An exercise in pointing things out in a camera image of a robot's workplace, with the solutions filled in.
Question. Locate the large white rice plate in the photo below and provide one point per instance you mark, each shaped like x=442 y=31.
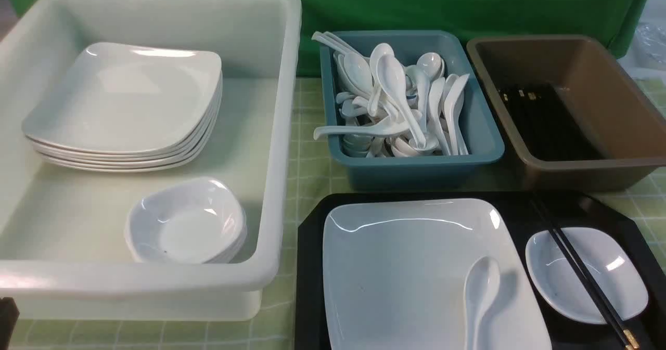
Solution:
x=394 y=274

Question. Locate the white ceramic soup spoon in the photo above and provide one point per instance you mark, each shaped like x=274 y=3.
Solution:
x=481 y=286

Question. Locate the small white sauce dish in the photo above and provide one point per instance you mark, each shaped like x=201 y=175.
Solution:
x=608 y=263

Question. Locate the black chopstick gold tip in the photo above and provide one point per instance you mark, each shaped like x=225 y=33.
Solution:
x=600 y=300

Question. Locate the stacked white plate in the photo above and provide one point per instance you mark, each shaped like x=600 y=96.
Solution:
x=185 y=145
x=119 y=98

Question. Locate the top stacked white plate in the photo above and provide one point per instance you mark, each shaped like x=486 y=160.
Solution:
x=119 y=98

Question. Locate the white spoon over bin edge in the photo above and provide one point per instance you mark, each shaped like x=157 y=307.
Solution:
x=383 y=128

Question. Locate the white spoon upright in bin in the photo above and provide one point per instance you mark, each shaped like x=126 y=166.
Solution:
x=392 y=79

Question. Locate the stack of small white bowls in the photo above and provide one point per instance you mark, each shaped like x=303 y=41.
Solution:
x=196 y=221

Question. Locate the teal plastic spoon bin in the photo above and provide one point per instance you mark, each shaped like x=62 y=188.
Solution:
x=478 y=127

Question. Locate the black serving tray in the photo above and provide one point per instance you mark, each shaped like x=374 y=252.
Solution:
x=568 y=208

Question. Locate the pile of black chopsticks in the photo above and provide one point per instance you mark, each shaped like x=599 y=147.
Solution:
x=548 y=129

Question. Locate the brown plastic chopstick bin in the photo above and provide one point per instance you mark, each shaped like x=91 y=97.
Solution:
x=610 y=109

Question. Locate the large white plastic tub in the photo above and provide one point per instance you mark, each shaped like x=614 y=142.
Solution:
x=63 y=256

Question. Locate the green checkered tablecloth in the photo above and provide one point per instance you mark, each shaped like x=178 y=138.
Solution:
x=312 y=175

